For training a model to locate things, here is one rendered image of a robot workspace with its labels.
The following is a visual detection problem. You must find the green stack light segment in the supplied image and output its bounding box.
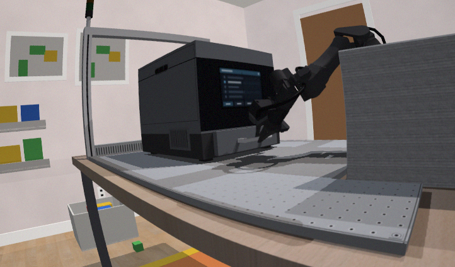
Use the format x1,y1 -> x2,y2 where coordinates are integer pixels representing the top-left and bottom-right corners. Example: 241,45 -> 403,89
86,3 -> 94,11

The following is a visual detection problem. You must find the dark grey gel imager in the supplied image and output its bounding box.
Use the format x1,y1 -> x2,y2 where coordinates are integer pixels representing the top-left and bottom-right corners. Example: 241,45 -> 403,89
138,40 -> 280,162

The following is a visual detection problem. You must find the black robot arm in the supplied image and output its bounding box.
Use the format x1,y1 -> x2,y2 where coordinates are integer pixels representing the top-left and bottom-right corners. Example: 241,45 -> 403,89
248,25 -> 381,125

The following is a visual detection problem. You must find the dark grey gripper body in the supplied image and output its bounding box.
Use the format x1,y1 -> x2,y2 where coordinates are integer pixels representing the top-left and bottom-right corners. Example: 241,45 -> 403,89
262,106 -> 290,133

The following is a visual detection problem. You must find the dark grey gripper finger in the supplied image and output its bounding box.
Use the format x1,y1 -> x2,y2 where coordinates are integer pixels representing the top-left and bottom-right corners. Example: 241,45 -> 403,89
258,127 -> 275,143
255,123 -> 262,137

